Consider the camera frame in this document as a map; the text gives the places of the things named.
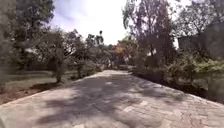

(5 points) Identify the pale brick paved path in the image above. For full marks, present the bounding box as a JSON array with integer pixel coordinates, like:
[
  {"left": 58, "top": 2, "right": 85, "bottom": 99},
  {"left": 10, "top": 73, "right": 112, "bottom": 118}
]
[{"left": 0, "top": 69, "right": 224, "bottom": 128}]

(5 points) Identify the row of trees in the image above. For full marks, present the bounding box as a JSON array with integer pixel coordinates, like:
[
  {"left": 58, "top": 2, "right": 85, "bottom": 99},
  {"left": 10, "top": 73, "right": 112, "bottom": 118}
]
[
  {"left": 0, "top": 0, "right": 116, "bottom": 88},
  {"left": 114, "top": 0, "right": 224, "bottom": 73}
]

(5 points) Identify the bare earth and grass strip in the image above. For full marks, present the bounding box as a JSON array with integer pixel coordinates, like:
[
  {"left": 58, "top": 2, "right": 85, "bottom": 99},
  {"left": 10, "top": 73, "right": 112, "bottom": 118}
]
[{"left": 0, "top": 68, "right": 101, "bottom": 106}]

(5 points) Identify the grey building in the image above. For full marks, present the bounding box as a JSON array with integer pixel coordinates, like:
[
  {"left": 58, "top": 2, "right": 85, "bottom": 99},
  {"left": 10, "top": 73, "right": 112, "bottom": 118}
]
[{"left": 177, "top": 22, "right": 224, "bottom": 62}]

